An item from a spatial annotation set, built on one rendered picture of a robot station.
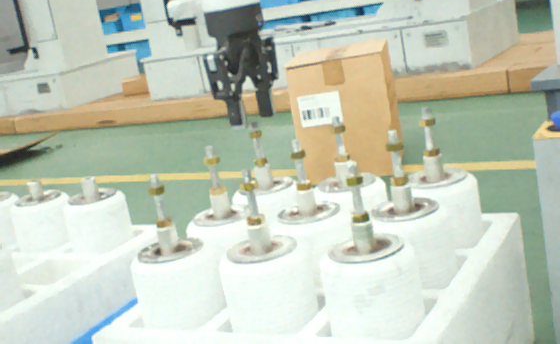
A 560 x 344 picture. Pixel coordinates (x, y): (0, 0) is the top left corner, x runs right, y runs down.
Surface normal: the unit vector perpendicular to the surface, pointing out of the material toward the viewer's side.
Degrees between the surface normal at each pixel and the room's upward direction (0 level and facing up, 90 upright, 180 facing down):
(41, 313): 90
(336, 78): 90
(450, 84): 90
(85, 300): 90
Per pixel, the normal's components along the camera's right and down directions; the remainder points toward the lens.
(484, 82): -0.53, 0.29
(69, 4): 0.83, -0.03
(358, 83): -0.22, 0.27
